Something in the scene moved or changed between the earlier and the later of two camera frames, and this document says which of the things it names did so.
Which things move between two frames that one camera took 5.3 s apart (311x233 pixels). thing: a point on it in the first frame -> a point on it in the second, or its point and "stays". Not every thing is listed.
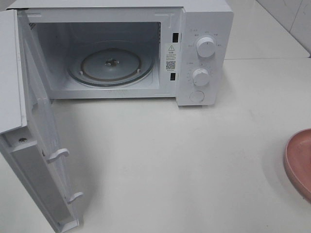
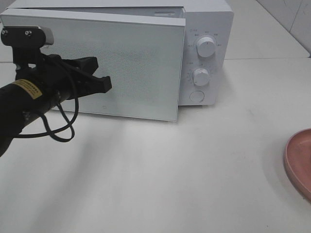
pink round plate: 297,163 stays
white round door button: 197,96 stays
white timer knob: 200,76 stays
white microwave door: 28,134 -> 142,56
